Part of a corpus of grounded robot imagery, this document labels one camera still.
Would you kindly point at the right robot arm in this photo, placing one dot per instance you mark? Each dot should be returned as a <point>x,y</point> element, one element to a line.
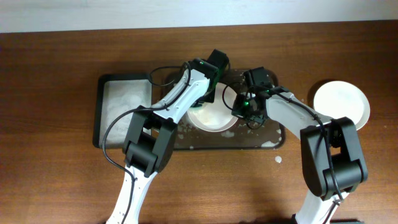
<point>333,163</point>

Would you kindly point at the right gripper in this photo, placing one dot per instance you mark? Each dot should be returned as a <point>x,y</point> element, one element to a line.
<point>252,116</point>

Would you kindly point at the white plate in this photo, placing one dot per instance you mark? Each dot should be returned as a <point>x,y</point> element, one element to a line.
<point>214,117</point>

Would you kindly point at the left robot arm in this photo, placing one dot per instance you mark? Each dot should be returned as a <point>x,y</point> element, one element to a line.
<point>149,142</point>

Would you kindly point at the cream plate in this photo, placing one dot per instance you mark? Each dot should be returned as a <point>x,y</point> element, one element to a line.
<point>338,99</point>

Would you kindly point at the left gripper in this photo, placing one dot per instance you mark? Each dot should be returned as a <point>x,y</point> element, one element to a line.
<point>200,101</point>

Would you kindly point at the pale blue plate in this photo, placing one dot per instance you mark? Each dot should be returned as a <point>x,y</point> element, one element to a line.
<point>364,111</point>

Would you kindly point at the green yellow sponge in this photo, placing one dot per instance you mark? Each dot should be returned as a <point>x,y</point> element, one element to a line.
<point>196,105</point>

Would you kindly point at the black soapy water tray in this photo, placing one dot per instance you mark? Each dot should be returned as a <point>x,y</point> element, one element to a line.
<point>116,94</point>

